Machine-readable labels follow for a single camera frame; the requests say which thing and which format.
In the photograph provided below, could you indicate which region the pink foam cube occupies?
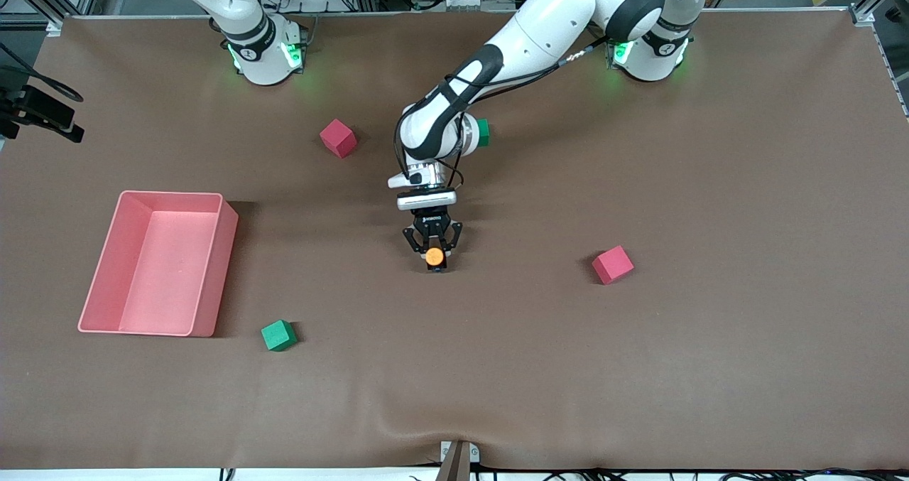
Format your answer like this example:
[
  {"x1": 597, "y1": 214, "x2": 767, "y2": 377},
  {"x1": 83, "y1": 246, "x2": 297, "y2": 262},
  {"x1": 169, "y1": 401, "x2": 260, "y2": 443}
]
[
  {"x1": 319, "y1": 119, "x2": 357, "y2": 159},
  {"x1": 592, "y1": 245, "x2": 635, "y2": 286}
]

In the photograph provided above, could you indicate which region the brown table cover mat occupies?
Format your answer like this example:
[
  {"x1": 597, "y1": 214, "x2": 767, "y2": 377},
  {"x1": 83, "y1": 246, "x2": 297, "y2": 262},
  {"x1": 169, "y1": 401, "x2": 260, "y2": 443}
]
[{"x1": 0, "y1": 9, "x2": 909, "y2": 471}]

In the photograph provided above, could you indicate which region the pink plastic bin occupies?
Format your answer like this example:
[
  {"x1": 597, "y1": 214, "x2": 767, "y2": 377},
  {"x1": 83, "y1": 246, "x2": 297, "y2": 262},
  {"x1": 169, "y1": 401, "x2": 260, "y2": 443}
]
[{"x1": 77, "y1": 190, "x2": 239, "y2": 337}]

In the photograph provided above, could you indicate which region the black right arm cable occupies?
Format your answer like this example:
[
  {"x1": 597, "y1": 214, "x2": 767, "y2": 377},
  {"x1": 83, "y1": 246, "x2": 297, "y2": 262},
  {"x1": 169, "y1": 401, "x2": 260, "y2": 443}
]
[{"x1": 0, "y1": 40, "x2": 85, "y2": 104}]

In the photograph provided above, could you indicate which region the grey metal mount bracket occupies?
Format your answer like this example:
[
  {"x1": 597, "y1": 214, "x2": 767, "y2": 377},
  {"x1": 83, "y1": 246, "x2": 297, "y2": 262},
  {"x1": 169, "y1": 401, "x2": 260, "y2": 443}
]
[{"x1": 435, "y1": 440, "x2": 481, "y2": 481}]

